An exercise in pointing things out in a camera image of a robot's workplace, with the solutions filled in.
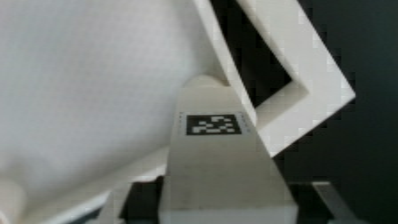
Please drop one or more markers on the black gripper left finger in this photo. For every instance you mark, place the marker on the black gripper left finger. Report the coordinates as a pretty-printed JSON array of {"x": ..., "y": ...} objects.
[{"x": 132, "y": 204}]

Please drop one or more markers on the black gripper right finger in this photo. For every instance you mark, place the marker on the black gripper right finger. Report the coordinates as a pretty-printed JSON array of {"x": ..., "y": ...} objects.
[{"x": 322, "y": 206}]

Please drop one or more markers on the white desk top panel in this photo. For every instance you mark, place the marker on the white desk top panel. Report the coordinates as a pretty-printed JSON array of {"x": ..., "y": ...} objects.
[{"x": 98, "y": 56}]

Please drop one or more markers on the white right barrier block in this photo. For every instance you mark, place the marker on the white right barrier block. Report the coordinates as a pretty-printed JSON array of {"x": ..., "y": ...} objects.
[{"x": 288, "y": 33}]

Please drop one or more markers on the white front barrier rail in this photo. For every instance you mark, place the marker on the white front barrier rail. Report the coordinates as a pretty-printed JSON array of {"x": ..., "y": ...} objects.
[{"x": 284, "y": 118}]

